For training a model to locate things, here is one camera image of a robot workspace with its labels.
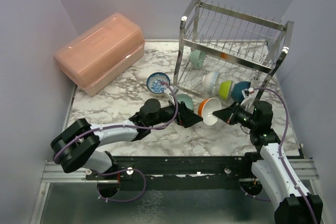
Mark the grey patterned bowl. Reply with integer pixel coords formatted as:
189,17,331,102
176,93,194,111

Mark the dark teal beige bowl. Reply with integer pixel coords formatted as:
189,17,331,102
230,81,251,103

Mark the lime green white bowl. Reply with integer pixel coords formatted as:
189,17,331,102
218,80,233,100

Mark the white orange bowl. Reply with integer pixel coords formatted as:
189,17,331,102
197,97,222,126

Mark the pink plastic storage box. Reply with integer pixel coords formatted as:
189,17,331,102
55,13,145,97

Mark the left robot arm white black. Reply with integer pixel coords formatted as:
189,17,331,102
50,99,203,179

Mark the stainless steel dish rack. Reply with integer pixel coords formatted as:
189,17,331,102
173,0,294,97

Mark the blue white patterned bowl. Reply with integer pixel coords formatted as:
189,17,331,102
146,72,170,95

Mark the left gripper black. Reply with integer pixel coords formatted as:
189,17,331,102
149,97,203,129

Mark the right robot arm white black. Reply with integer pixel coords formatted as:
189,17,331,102
212,101,323,223

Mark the white grey bottom bowl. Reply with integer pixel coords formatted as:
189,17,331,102
202,71,220,94

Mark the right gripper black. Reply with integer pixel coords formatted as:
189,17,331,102
214,100,258,130

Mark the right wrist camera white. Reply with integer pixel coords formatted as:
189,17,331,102
240,88,255,109

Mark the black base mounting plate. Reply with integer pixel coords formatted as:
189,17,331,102
52,140,305,192

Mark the mint green brown-rimmed bowl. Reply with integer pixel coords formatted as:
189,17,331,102
188,49,205,70

